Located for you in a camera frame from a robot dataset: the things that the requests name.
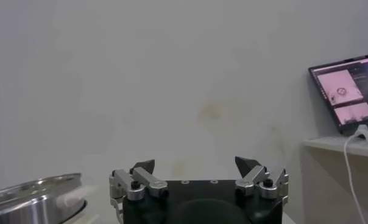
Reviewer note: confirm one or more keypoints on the cream electric cooker pot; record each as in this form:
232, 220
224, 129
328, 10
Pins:
86, 219

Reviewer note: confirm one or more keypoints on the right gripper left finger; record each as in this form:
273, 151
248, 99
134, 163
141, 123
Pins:
150, 181

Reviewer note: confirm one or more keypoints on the white side table with label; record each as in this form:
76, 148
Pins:
327, 182

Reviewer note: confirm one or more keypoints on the stainless steel steamer basket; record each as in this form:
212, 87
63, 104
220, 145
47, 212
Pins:
28, 207

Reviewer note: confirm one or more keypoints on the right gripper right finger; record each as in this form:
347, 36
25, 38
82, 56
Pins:
251, 179

